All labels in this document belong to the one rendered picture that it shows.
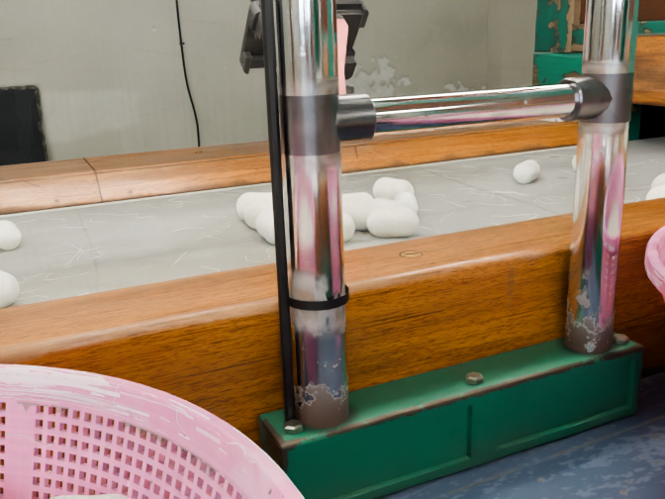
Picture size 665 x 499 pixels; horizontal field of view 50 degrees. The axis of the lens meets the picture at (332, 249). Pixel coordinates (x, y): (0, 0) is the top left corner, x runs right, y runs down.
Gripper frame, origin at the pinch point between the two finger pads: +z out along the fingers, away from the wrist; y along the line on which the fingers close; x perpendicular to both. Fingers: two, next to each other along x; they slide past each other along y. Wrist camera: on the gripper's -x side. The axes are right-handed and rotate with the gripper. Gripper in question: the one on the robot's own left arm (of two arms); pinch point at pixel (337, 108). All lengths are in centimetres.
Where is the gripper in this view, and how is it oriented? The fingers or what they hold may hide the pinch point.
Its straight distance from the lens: 58.0
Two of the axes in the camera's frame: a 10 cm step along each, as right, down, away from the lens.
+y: 9.1, -1.5, 4.0
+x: -2.5, 5.7, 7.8
